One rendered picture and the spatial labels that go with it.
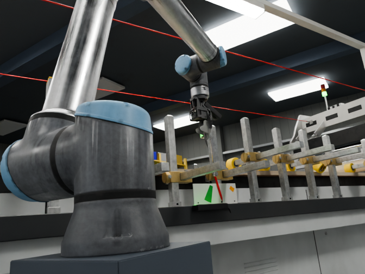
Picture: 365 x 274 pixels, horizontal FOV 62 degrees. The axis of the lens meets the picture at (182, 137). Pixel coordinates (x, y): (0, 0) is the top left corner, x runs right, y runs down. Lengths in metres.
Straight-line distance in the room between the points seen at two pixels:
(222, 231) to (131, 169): 1.06
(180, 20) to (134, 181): 0.74
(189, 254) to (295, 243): 1.71
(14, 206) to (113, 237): 0.93
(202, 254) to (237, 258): 1.28
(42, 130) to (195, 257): 0.40
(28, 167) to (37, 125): 0.09
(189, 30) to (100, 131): 0.73
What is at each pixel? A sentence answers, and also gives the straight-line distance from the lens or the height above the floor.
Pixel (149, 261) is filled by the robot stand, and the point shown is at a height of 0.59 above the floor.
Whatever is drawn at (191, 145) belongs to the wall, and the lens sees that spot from 10.11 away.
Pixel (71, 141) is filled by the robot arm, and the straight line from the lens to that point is 0.59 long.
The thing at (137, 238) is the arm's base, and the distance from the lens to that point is 0.51.
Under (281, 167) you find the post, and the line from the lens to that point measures 1.89.
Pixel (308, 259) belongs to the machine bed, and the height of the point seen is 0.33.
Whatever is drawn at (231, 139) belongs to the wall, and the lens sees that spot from 9.47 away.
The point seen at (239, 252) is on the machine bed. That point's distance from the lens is 1.88.
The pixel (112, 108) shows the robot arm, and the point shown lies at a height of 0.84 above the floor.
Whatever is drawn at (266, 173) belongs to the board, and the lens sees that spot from 2.02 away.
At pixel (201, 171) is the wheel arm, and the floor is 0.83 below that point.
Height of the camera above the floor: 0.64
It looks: 15 degrees up
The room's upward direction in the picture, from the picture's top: 5 degrees counter-clockwise
